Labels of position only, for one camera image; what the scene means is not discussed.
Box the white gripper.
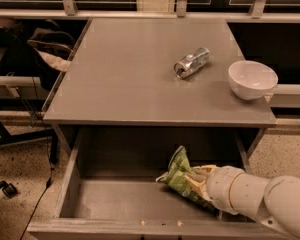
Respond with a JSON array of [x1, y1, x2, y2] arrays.
[[186, 165, 245, 215]]

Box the green jalapeno chip bag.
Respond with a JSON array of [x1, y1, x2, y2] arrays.
[[156, 146, 216, 212]]

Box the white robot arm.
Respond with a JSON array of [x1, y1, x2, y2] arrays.
[[186, 166, 300, 240]]

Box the open grey top drawer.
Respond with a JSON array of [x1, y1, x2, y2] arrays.
[[28, 126, 286, 240]]

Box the dark bag on chair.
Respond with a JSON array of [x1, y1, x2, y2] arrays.
[[27, 28, 76, 72]]

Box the white ceramic bowl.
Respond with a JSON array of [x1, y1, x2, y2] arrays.
[[228, 60, 278, 100]]

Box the crushed silver can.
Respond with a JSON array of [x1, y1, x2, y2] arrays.
[[174, 48, 210, 79]]

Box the grey cabinet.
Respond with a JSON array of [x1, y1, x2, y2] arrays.
[[42, 16, 278, 158]]

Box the metal window railing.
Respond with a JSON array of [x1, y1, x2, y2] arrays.
[[0, 0, 300, 22]]

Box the black office chair base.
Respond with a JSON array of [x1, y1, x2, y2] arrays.
[[0, 111, 58, 198]]

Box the black cable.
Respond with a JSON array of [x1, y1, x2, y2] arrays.
[[13, 73, 56, 240]]

